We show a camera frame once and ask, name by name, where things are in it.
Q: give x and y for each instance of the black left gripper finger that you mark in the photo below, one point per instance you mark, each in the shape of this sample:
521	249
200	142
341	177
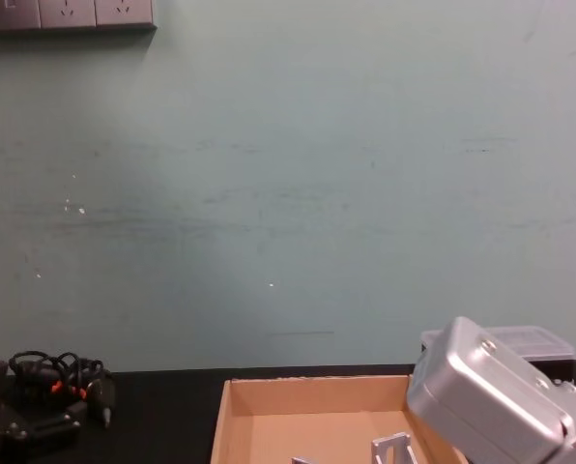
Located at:
51	429

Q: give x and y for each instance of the black table cloth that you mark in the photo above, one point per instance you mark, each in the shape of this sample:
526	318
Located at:
162	415

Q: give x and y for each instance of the shallow brown cardboard tray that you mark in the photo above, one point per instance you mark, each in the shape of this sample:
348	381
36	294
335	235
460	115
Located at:
317	396

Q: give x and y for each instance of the black rack with steel bars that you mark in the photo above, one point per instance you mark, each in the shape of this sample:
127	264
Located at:
383	447

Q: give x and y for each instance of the clear plastic case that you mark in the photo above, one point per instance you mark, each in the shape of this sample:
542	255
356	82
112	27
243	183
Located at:
534	340

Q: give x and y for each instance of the grey wall switch plate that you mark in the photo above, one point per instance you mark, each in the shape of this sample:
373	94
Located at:
12	12

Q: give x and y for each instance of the grey wall socket plate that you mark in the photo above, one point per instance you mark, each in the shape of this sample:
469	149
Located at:
67	12
123	10

